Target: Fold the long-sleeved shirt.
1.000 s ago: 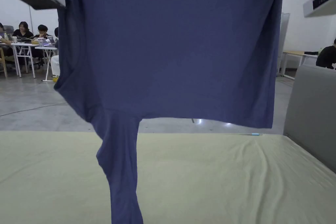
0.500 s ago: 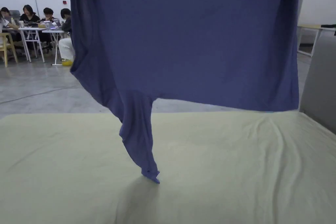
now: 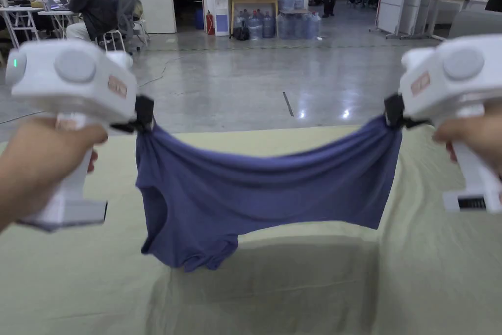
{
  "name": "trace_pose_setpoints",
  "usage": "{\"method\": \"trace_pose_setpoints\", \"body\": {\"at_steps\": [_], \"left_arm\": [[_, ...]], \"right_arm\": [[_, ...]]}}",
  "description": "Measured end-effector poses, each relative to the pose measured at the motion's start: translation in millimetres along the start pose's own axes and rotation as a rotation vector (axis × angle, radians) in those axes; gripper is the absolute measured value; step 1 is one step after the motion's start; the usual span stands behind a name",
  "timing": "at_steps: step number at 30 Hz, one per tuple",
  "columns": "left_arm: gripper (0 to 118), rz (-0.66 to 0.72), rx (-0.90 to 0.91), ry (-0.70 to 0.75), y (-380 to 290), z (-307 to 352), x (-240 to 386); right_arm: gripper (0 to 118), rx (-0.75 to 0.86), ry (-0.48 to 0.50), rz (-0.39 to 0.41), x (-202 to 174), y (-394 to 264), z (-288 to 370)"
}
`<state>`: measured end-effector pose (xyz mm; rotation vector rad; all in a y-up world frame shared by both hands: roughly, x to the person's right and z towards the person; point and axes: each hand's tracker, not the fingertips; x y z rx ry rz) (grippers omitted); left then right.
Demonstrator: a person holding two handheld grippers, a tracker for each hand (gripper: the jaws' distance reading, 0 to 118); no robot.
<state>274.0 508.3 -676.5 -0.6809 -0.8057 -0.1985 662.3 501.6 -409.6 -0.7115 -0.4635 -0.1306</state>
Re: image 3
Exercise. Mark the person's right hand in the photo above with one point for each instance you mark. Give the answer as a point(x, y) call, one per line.
point(474, 135)

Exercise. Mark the bed with beige sheet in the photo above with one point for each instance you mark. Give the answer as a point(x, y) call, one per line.
point(78, 280)

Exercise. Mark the red fire extinguisher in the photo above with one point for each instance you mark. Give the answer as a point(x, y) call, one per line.
point(210, 23)

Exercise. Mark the grey sofa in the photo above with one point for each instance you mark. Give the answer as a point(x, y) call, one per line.
point(470, 23)

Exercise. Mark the dark blue shirt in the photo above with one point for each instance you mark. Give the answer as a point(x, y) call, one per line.
point(255, 190)

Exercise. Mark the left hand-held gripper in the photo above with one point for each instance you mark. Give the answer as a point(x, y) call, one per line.
point(74, 76)

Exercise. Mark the person's left hand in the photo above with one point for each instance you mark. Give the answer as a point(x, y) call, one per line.
point(35, 162)

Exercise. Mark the group of water bottles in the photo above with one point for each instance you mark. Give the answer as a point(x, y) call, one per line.
point(298, 25)

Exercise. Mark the black bag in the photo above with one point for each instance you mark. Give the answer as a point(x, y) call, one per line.
point(241, 33)

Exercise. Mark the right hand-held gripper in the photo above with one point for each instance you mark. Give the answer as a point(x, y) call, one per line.
point(459, 72)

